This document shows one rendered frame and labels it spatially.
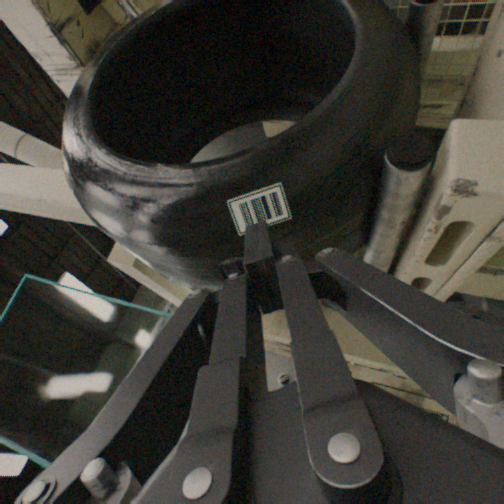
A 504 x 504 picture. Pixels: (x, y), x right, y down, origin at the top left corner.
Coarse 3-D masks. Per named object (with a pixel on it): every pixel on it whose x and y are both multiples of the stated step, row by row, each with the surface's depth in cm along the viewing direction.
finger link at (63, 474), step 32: (192, 320) 13; (160, 352) 11; (192, 352) 12; (128, 384) 10; (160, 384) 10; (192, 384) 12; (128, 416) 9; (160, 416) 10; (96, 448) 8; (128, 448) 8; (160, 448) 9; (64, 480) 7
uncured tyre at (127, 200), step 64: (192, 0) 54; (256, 0) 59; (320, 0) 47; (128, 64) 61; (192, 64) 69; (256, 64) 72; (320, 64) 66; (384, 64) 36; (64, 128) 46; (128, 128) 66; (192, 128) 78; (320, 128) 34; (384, 128) 35; (128, 192) 37; (192, 192) 34; (320, 192) 34; (192, 256) 38
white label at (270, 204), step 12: (252, 192) 33; (264, 192) 33; (276, 192) 33; (228, 204) 33; (240, 204) 33; (252, 204) 33; (264, 204) 33; (276, 204) 33; (240, 216) 34; (252, 216) 34; (264, 216) 34; (276, 216) 34; (288, 216) 34; (240, 228) 34
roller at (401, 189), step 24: (408, 144) 31; (432, 144) 31; (384, 168) 33; (408, 168) 30; (384, 192) 35; (408, 192) 34; (384, 216) 39; (408, 216) 39; (384, 240) 44; (384, 264) 51
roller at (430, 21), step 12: (420, 0) 41; (432, 0) 40; (408, 12) 43; (420, 12) 42; (432, 12) 42; (408, 24) 44; (420, 24) 43; (432, 24) 43; (420, 36) 44; (432, 36) 45; (420, 48) 46; (420, 60) 48; (420, 72) 49
